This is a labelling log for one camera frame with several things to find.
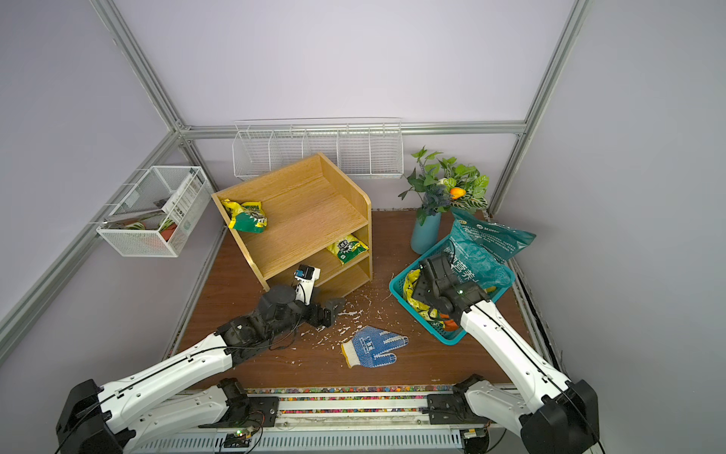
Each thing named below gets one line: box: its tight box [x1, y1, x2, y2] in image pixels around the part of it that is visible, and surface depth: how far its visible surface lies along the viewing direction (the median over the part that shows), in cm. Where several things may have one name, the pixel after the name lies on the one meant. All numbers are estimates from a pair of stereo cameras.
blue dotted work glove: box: [340, 325, 410, 368], surface depth 86 cm
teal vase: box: [410, 211, 442, 255], surface depth 101 cm
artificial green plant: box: [397, 145, 490, 227], surface depth 84 cm
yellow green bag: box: [221, 198, 268, 234], surface depth 68 cm
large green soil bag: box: [443, 209, 536, 291], surface depth 78 cm
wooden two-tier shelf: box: [211, 152, 373, 299], surface depth 77 cm
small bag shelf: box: [327, 234, 370, 265], surface depth 86 cm
